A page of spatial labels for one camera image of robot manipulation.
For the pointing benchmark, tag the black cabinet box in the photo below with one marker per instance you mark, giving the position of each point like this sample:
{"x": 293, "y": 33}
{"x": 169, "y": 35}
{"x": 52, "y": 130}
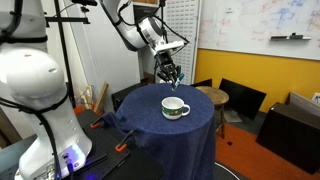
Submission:
{"x": 290, "y": 140}

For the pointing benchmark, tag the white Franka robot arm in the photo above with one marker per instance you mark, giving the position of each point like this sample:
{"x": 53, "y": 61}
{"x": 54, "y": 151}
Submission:
{"x": 40, "y": 100}

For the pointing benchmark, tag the small black monitor panel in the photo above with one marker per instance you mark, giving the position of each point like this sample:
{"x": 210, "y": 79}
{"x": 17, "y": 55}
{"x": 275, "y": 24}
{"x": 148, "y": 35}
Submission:
{"x": 201, "y": 83}

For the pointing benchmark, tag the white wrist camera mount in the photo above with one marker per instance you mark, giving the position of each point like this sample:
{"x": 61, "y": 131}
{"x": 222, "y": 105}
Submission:
{"x": 170, "y": 45}

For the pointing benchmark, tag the large whiteboard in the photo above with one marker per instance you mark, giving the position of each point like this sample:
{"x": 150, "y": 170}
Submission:
{"x": 253, "y": 23}

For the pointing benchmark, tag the blue tablecloth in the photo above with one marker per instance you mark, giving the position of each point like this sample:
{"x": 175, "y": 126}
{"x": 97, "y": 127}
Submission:
{"x": 173, "y": 140}

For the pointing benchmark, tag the black whiteboard eraser tray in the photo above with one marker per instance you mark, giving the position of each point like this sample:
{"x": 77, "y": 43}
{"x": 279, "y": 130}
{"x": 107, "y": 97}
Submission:
{"x": 290, "y": 37}

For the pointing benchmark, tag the white pegboard panel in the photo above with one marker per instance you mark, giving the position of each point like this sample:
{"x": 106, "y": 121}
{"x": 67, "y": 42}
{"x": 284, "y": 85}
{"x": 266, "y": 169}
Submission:
{"x": 181, "y": 40}

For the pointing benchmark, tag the black camera stand pole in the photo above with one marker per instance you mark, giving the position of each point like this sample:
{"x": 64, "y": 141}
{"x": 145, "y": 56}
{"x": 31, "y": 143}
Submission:
{"x": 63, "y": 50}

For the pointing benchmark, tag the orange plastic bucket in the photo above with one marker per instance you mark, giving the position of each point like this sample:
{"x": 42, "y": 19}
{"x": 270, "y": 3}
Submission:
{"x": 80, "y": 110}

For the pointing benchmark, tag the white mug with green pattern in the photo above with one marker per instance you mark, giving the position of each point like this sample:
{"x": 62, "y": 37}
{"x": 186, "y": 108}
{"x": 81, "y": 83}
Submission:
{"x": 171, "y": 108}

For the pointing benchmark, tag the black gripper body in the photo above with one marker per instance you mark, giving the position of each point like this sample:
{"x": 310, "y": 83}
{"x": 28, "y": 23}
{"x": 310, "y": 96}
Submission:
{"x": 165, "y": 63}

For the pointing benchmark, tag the black flat monitor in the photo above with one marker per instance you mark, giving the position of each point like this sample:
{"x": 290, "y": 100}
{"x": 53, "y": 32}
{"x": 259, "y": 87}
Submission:
{"x": 243, "y": 98}

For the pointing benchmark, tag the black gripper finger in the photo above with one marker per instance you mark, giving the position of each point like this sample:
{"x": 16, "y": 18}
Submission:
{"x": 162, "y": 76}
{"x": 176, "y": 73}

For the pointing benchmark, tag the green whiteboard marker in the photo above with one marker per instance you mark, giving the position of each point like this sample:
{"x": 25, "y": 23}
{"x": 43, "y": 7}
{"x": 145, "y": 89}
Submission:
{"x": 178, "y": 81}

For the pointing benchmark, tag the black storage box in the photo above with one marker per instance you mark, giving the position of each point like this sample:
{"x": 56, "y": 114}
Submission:
{"x": 126, "y": 95}

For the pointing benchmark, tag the black perforated breadboard table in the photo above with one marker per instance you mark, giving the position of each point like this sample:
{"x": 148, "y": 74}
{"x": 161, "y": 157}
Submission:
{"x": 110, "y": 156}

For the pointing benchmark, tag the wooden planks bundle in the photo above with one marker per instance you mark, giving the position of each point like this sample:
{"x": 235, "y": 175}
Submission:
{"x": 98, "y": 98}

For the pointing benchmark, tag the round wooden stool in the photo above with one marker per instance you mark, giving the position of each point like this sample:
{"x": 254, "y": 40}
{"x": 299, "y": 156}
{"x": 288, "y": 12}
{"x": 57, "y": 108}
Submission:
{"x": 215, "y": 95}

